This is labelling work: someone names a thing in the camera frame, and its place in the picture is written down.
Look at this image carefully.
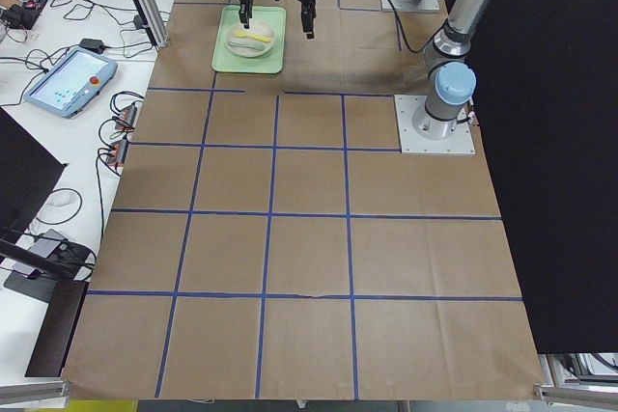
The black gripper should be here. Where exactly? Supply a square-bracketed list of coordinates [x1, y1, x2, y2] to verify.
[300, 0, 317, 40]
[239, 0, 254, 29]

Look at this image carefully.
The yellow plastic fork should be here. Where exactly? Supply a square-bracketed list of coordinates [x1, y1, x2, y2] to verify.
[233, 30, 272, 43]

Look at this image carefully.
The white round plate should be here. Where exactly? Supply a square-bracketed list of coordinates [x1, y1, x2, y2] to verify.
[224, 21, 277, 58]

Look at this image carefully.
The grey-green spoon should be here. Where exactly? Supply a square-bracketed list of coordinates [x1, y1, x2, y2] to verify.
[229, 41, 266, 52]

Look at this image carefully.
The light green tray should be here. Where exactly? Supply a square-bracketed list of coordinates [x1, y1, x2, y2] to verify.
[211, 6, 286, 74]

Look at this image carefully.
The grey usb hub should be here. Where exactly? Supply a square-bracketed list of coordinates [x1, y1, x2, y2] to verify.
[115, 102, 138, 132]
[106, 138, 130, 167]

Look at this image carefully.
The black power adapter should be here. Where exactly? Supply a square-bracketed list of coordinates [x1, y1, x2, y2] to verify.
[79, 38, 106, 54]

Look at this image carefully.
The blue teach pendant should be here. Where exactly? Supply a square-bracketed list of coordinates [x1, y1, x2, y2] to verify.
[24, 46, 118, 118]

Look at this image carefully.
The brown paper table cover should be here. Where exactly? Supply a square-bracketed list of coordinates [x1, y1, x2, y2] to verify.
[63, 0, 543, 400]

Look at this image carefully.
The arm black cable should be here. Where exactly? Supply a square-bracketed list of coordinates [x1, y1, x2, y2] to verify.
[376, 0, 443, 54]

